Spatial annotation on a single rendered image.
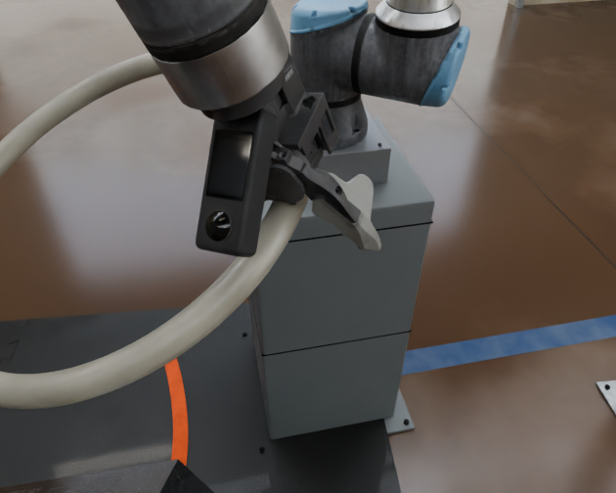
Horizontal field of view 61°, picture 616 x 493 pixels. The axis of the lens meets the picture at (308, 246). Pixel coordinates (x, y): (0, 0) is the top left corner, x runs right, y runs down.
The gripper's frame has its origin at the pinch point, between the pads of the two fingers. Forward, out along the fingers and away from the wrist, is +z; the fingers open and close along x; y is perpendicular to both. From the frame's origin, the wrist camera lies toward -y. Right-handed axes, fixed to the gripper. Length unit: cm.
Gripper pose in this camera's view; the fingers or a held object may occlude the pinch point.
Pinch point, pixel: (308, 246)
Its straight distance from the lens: 53.2
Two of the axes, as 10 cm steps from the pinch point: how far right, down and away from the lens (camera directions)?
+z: 3.1, 5.5, 7.7
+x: -8.9, -1.3, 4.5
